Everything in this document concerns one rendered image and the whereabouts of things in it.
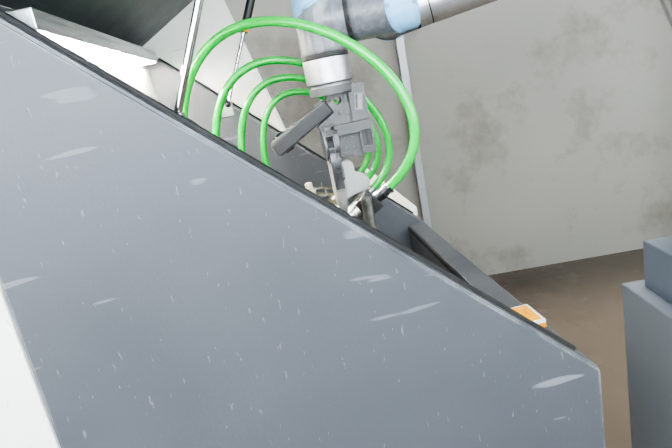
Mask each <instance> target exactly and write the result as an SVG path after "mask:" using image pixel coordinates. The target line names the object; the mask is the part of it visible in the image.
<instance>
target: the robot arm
mask: <svg viewBox="0 0 672 448"><path fill-rule="evenodd" d="M494 1H497V0H291V4H292V11H293V17H294V18H298V19H303V20H307V21H311V22H315V23H318V24H321V25H324V26H326V27H329V28H331V29H334V30H336V31H338V32H340V33H342V34H344V35H346V36H348V37H350V38H352V39H353V40H355V41H362V40H366V39H371V38H377V39H379V40H382V41H392V40H395V39H398V38H399V37H401V36H402V35H404V34H407V33H409V32H412V31H415V30H418V29H420V28H422V27H425V26H428V25H430V24H433V23H436V22H439V21H442V20H444V19H447V18H450V17H453V16H455V15H458V14H461V13H464V12H467V11H469V10H472V9H475V8H478V7H481V6H483V5H486V4H489V3H492V2H494ZM659 2H660V4H661V6H662V8H663V11H664V13H665V15H666V17H667V20H668V22H669V24H670V27H671V29H672V0H659ZM296 33H297V38H298V43H299V48H300V53H301V58H302V63H303V68H304V74H305V79H306V84H307V87H308V88H310V87H311V90H309V93H310V98H315V97H321V96H324V99H325V101H323V100H320V101H319V102H318V103H317V104H315V105H314V106H313V107H312V108H311V109H310V110H308V111H307V112H306V113H305V114H304V115H303V116H301V117H300V118H299V119H298V120H297V121H296V122H294V123H293V124H292V125H291V126H290V127H289V128H287V129H286V130H285V131H280V132H278V133H277V134H276V135H275V136H274V139H273V141H272V144H271V148H272V150H273V151H274V152H275V153H276V154H277V155H278V156H282V155H283V154H285V153H289V152H291V151H292V150H293V149H294V147H295V145H296V143H297V142H299V141H300V140H301V139H302V138H303V137H305V136H306V135H307V134H308V133H309V132H310V131H312V130H313V129H314V128H315V127H316V126H317V128H318V129H319V134H320V140H321V145H322V150H323V153H324V156H325V158H326V161H327V166H328V170H329V174H330V179H331V183H332V187H333V191H334V195H335V198H336V202H337V205H338V206H339V207H340V208H341V209H342V210H344V211H346V212H348V203H347V199H348V198H350V197H352V196H354V195H356V194H358V193H360V192H362V191H364V190H366V189H367V188H368V187H369V185H370V180H369V178H368V177H367V176H365V174H364V173H362V172H358V171H355V170H354V165H353V163H352V162H351V161H349V160H348V159H347V158H346V157H348V156H353V157H355V156H360V155H365V153H369V152H373V151H377V148H376V142H375V136H374V131H373V125H372V119H370V118H369V113H368V107H367V102H366V96H365V90H364V84H363V82H358V83H353V84H352V82H350V81H349V80H351V79H352V78H353V77H352V71H351V66H350V60H349V54H348V48H346V47H344V46H342V45H340V44H338V43H336V42H334V41H332V40H330V39H328V38H325V37H323V36H320V35H317V34H314V33H311V32H308V31H304V30H300V29H296ZM335 97H338V98H339V102H338V103H337V104H335V103H334V98H335Z"/></svg>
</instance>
